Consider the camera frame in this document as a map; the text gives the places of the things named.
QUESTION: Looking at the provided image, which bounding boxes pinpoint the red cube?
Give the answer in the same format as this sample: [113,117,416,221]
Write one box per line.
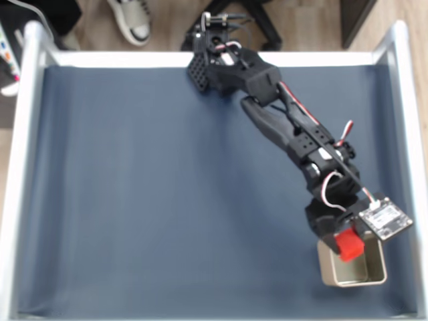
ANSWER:
[334,227,365,262]

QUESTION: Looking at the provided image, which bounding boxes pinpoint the square metal tin container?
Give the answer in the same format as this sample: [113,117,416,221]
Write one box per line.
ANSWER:
[316,230,389,288]

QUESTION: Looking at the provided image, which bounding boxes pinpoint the dark cabinet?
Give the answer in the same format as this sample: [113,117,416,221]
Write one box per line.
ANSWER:
[340,0,381,50]

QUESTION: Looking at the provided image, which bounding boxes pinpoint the blue-grey table mat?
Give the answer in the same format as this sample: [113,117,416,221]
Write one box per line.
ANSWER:
[18,64,419,318]

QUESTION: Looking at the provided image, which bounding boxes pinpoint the person's foot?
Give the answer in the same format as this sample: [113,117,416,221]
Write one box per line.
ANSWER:
[61,31,81,51]
[106,0,152,46]

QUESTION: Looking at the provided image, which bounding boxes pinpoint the person's leg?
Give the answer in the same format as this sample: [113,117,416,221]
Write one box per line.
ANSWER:
[39,0,83,37]

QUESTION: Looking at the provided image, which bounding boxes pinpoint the white device with coloured buttons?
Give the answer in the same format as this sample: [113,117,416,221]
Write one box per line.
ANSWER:
[0,29,21,98]

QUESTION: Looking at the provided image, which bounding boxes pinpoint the white looped servo cable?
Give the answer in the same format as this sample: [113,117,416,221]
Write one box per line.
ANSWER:
[318,171,347,213]

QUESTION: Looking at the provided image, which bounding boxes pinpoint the black camera cable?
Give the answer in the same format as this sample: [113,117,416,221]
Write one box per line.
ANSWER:
[290,110,365,191]

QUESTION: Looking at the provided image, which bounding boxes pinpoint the bare camera circuit board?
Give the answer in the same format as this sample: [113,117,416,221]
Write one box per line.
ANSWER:
[358,193,414,243]

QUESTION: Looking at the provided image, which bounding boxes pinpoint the white table frame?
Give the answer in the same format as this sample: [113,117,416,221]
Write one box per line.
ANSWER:
[0,19,428,321]

